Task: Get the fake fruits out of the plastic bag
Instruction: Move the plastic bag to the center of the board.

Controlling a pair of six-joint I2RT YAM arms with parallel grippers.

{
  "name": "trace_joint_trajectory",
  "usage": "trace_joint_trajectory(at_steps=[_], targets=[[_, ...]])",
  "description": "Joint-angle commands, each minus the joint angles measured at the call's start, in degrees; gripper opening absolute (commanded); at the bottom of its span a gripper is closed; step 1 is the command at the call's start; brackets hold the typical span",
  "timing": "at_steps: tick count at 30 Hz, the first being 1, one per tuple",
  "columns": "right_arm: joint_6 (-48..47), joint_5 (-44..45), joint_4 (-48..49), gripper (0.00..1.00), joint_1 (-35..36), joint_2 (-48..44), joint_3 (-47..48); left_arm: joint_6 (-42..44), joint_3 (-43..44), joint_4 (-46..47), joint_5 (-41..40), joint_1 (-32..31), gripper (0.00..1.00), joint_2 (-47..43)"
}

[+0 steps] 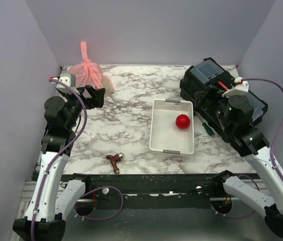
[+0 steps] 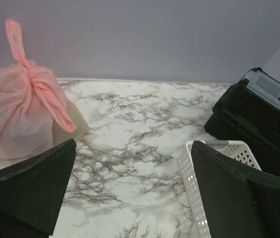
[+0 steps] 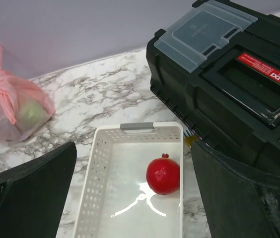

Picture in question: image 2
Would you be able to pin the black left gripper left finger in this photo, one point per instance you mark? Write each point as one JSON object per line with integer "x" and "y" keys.
{"x": 32, "y": 192}

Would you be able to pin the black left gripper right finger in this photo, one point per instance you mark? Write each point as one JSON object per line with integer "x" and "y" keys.
{"x": 239, "y": 198}

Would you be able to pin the pink plastic bag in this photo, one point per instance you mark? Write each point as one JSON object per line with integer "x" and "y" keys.
{"x": 35, "y": 113}

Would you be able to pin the white perforated plastic basket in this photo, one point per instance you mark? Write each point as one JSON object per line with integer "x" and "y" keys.
{"x": 194, "y": 173}

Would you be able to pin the black plastic toolbox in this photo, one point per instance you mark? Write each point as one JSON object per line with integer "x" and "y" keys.
{"x": 249, "y": 111}

